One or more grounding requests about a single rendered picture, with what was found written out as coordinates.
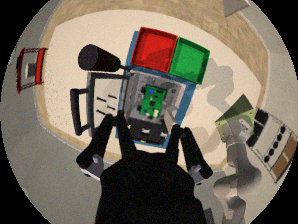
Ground green bin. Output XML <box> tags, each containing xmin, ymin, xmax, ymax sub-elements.
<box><xmin>167</xmin><ymin>36</ymin><xmax>210</xmax><ymax>85</ymax></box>

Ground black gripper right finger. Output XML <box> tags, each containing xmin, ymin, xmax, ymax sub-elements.
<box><xmin>160</xmin><ymin>109</ymin><xmax>213</xmax><ymax>185</ymax></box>

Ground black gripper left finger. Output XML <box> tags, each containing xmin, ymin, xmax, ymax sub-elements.
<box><xmin>76</xmin><ymin>102</ymin><xmax>146</xmax><ymax>181</ymax></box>

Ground red open-top bin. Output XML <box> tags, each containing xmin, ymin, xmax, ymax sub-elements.
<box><xmin>130</xmin><ymin>27</ymin><xmax>178</xmax><ymax>73</ymax></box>

